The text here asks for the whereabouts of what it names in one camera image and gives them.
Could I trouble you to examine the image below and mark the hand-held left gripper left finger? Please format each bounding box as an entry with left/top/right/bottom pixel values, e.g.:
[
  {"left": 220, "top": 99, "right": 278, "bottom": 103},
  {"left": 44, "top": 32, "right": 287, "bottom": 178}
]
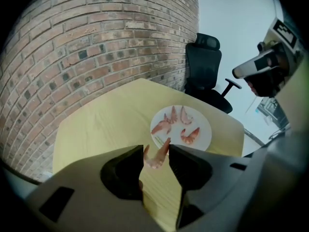
[{"left": 25, "top": 145, "right": 169, "bottom": 232}]

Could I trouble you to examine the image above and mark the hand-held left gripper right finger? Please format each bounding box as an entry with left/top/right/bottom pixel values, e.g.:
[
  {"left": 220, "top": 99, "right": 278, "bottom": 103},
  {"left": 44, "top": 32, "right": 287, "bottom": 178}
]
[{"left": 168, "top": 144, "right": 266, "bottom": 230}]

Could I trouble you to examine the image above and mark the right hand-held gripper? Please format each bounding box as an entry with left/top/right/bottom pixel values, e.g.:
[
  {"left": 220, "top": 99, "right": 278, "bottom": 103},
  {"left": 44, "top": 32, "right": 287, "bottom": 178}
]
[{"left": 232, "top": 17, "right": 304, "bottom": 98}]

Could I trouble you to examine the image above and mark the white plate with shrimp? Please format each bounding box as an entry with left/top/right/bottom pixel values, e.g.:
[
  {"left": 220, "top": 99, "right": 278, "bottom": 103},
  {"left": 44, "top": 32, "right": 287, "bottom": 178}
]
[{"left": 150, "top": 104, "right": 212, "bottom": 152}]

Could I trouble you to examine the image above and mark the metal shelf rack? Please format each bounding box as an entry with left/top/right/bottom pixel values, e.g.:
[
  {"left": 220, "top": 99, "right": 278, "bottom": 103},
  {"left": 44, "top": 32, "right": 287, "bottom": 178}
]
[{"left": 254, "top": 97, "right": 290, "bottom": 130}]

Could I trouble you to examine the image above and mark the black high-back office chair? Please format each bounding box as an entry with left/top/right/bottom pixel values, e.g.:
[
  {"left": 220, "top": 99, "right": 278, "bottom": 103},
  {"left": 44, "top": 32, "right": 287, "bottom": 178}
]
[{"left": 184, "top": 32, "right": 242, "bottom": 115}]

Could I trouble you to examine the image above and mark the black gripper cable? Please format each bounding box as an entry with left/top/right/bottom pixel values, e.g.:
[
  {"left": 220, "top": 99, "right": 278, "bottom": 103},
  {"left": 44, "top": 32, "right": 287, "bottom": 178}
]
[{"left": 267, "top": 126, "right": 292, "bottom": 140}]

